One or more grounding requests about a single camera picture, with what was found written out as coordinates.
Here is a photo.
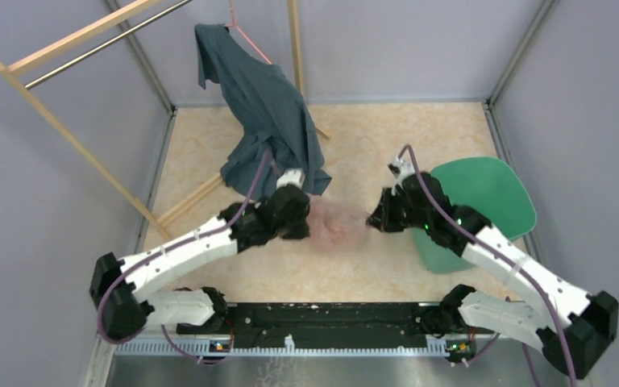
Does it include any wooden clothes rack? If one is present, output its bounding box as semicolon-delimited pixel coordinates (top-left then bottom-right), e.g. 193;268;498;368
0;0;332;241

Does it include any green plastic trash bin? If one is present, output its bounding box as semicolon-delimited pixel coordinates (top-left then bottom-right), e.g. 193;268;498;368
412;156;537;274

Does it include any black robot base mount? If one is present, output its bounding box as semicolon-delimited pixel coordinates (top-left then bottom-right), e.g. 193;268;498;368
176;302;486;348

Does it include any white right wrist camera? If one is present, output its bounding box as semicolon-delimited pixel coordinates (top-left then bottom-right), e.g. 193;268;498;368
388;157;416;196

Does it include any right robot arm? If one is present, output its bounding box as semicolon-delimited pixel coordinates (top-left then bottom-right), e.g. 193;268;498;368
368;166;619;380

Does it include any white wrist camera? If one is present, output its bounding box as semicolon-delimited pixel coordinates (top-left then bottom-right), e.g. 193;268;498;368
276;169;305;189
388;157;416;196

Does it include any pink plastic trash bag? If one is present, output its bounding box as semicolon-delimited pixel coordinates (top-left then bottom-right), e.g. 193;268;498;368
306;195;370;254

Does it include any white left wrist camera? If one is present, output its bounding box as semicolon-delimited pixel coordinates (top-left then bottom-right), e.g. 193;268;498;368
276;169;305;189

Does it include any dark teal shirt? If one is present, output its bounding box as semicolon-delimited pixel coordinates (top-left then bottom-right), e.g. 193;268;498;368
194;23;332;195

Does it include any grey slotted cable duct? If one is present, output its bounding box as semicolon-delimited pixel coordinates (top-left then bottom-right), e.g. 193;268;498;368
114;335;449;358

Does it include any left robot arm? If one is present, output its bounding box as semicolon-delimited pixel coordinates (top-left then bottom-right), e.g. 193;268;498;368
89;185;310;344

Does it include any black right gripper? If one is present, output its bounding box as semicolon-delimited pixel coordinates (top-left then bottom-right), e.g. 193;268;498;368
367;185;431;232

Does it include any pink clothes hanger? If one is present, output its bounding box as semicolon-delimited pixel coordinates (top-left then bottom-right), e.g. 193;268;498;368
225;0;272;65

